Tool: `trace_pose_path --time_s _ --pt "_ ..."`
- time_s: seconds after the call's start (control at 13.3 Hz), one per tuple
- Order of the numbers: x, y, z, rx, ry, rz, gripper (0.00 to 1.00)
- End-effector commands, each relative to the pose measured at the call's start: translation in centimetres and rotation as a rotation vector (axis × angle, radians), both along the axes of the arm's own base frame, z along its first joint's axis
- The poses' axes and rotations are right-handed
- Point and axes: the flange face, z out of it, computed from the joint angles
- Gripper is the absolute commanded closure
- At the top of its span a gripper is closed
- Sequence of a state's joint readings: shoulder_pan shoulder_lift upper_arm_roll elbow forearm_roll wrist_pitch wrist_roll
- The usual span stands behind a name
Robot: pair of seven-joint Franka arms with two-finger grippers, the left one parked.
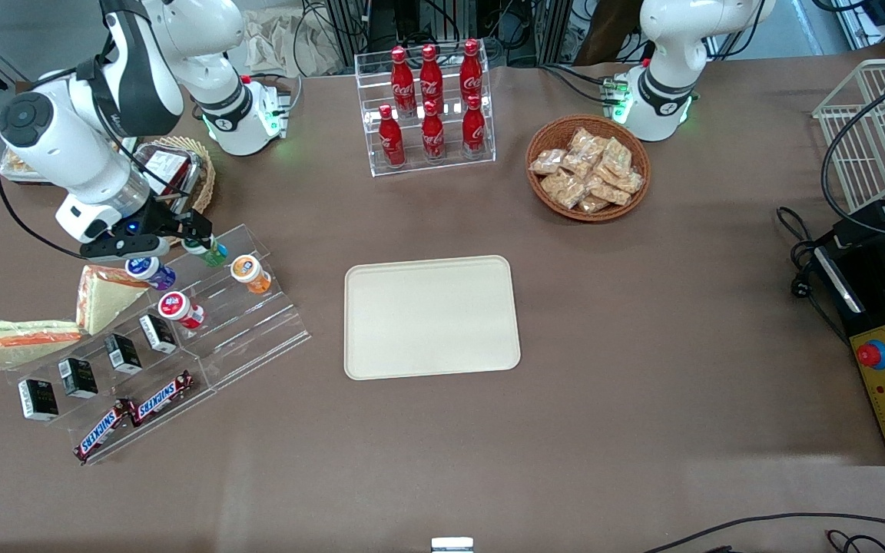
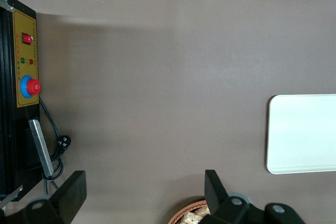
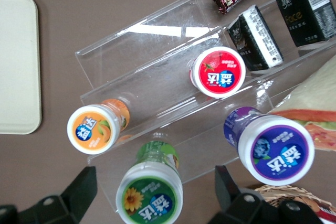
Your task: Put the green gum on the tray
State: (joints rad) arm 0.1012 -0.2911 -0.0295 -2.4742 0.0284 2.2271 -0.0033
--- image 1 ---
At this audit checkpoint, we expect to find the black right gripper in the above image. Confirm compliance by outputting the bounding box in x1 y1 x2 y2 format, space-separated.
129 194 214 251

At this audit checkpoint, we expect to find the green gum bottle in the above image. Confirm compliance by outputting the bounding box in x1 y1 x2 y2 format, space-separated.
184 237 229 269

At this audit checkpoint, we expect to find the purple gum bottle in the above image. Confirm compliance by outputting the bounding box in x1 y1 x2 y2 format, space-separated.
125 256 177 291

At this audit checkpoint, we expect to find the orange gum bottle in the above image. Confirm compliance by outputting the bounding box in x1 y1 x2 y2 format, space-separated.
230 254 272 295

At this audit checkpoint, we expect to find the red gum bottle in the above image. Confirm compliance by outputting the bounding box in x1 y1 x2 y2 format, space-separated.
158 291 205 329

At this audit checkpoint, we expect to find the white rectangular snack tray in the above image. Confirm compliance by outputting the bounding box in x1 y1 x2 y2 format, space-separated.
0 150 55 187

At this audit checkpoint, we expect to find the beige plastic tray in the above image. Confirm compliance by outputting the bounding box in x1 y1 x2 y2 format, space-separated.
344 255 522 381

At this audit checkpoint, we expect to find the oval wicker basket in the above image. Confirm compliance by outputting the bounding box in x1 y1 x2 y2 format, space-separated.
131 136 217 217

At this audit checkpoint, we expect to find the red and white box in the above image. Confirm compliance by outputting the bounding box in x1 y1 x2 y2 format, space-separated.
139 147 197 193

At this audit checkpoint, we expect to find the small black box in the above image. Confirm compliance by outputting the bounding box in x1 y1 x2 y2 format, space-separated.
18 378 60 421
104 333 143 376
139 313 178 354
58 358 98 399

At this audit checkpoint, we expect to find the triangular wrapped sandwich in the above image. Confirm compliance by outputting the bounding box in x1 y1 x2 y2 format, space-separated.
76 265 153 336

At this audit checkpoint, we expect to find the clear acrylic stepped stand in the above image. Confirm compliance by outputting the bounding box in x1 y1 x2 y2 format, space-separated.
5 223 311 465

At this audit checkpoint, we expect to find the Snickers bar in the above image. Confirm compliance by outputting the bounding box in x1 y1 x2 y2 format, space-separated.
74 399 136 463
129 371 194 427

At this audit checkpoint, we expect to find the flat wrapped sandwich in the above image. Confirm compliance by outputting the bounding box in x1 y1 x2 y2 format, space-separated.
0 320 84 371

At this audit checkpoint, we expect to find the crumpled translucent plastic bag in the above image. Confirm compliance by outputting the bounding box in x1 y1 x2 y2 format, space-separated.
243 8 355 78

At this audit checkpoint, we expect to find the red Coca-Cola bottle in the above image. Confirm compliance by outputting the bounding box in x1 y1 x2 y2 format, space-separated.
462 94 487 159
378 104 406 168
390 46 416 118
459 38 484 108
419 44 445 114
421 100 446 163

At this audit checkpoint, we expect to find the clear acrylic bottle rack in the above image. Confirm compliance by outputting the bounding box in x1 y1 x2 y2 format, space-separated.
355 48 497 177

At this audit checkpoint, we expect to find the round wicker basket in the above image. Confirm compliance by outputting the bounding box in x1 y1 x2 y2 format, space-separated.
526 114 651 224

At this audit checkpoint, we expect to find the black machine housing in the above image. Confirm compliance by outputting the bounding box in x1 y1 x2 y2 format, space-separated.
811 177 885 466

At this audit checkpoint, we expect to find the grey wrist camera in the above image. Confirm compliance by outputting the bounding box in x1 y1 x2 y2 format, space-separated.
80 234 171 262

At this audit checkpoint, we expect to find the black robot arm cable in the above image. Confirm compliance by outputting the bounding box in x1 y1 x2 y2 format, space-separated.
0 134 86 260

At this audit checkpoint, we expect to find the black base power cable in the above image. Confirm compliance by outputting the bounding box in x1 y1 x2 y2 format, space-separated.
539 63 614 106

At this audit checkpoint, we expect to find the black cable with plug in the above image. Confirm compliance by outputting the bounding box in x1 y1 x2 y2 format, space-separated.
777 206 850 346

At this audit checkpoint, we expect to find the long black looped cable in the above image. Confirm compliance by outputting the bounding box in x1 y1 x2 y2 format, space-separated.
820 69 885 240

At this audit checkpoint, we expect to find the thin black table cable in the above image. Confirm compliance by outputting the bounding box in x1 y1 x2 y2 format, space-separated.
642 512 885 553

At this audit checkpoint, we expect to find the white wire basket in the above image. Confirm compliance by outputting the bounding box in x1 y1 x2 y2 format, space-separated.
811 58 885 216

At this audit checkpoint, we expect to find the coiled black cable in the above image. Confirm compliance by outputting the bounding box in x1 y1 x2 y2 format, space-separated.
825 528 885 553

